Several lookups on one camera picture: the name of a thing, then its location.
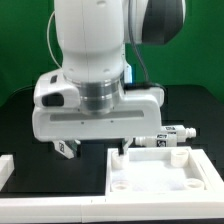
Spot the white U-shaped obstacle fence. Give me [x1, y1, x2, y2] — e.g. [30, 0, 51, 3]
[0, 153, 224, 224]

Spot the white camera cable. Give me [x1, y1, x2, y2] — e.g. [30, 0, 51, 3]
[46, 9, 64, 70]

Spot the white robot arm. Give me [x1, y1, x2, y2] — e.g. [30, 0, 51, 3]
[32, 0, 186, 158]

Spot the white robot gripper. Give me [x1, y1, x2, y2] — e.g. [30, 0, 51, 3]
[32, 69, 164, 159]

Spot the black cable on table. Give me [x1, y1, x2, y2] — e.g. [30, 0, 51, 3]
[0, 83, 38, 108]

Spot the white square tabletop panel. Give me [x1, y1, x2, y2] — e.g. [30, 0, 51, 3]
[105, 146, 224, 200]

